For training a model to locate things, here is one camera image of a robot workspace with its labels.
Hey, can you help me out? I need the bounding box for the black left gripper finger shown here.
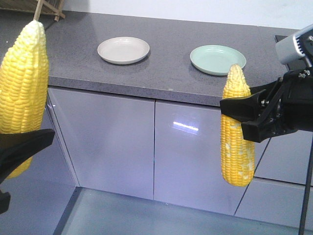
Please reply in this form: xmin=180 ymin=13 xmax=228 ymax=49
xmin=0 ymin=191 xmax=11 ymax=214
xmin=0 ymin=129 xmax=55 ymax=182

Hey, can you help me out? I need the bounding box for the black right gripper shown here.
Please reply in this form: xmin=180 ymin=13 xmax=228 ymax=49
xmin=220 ymin=69 xmax=313 ymax=142

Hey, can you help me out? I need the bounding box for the speckled yellow corn cob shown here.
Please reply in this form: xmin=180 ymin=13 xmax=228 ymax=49
xmin=221 ymin=64 xmax=255 ymax=187

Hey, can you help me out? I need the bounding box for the bright yellow corn cob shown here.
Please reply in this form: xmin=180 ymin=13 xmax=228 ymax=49
xmin=0 ymin=20 xmax=49 ymax=179

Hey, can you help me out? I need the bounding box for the middle grey cabinet door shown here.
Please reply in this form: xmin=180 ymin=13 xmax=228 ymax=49
xmin=154 ymin=101 xmax=255 ymax=217

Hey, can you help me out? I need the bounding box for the grey cabinet door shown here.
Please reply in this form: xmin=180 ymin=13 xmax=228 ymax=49
xmin=49 ymin=88 xmax=155 ymax=199
xmin=154 ymin=101 xmax=255 ymax=217

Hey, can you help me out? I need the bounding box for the left grey cabinet door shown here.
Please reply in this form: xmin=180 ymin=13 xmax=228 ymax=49
xmin=49 ymin=88 xmax=155 ymax=199

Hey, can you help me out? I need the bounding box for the wooden rack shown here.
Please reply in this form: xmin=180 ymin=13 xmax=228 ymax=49
xmin=0 ymin=0 xmax=66 ymax=22

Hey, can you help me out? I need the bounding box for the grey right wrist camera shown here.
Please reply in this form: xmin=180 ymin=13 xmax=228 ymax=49
xmin=275 ymin=24 xmax=313 ymax=68

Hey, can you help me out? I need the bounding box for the black camera cable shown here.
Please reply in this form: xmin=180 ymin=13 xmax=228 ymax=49
xmin=298 ymin=146 xmax=313 ymax=235

